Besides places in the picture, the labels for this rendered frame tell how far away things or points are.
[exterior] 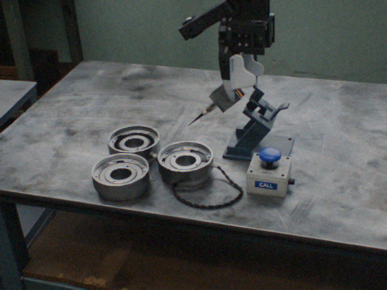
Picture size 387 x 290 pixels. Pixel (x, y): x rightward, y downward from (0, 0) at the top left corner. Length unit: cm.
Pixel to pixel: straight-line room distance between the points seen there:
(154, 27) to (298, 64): 71
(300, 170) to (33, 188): 51
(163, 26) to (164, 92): 141
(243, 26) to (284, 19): 167
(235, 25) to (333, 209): 36
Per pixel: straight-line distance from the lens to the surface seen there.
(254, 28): 95
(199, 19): 100
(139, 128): 118
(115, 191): 101
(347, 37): 263
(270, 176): 100
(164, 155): 109
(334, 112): 130
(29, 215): 204
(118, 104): 136
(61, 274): 128
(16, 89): 181
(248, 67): 105
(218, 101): 105
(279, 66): 271
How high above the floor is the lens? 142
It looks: 32 degrees down
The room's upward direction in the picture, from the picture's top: 3 degrees counter-clockwise
